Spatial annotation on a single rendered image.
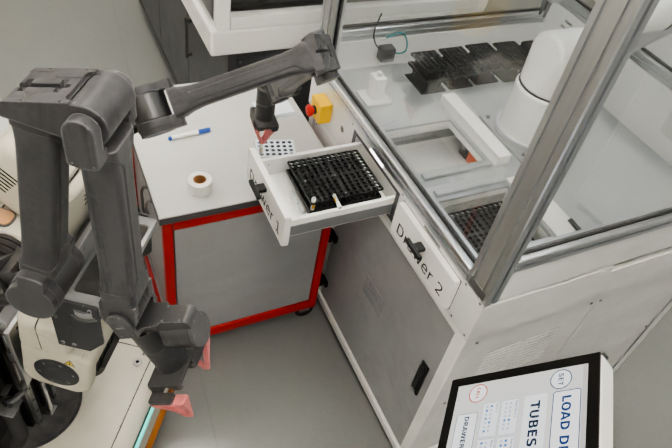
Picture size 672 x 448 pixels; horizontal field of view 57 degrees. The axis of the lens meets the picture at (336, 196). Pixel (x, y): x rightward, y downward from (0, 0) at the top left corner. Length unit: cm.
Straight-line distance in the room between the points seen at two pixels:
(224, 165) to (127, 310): 102
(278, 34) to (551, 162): 143
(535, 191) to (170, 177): 109
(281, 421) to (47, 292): 141
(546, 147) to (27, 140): 87
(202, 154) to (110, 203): 117
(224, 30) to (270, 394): 131
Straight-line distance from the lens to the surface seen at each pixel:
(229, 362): 241
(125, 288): 98
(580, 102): 117
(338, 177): 176
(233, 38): 236
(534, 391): 122
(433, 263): 161
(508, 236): 136
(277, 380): 238
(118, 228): 88
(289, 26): 242
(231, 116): 216
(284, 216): 159
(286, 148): 199
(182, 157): 199
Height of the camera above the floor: 206
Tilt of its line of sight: 43 degrees down
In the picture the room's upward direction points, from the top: 12 degrees clockwise
